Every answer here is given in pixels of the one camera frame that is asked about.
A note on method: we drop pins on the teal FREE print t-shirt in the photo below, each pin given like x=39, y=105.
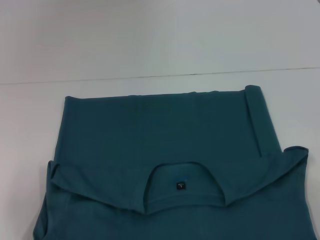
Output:
x=162, y=150

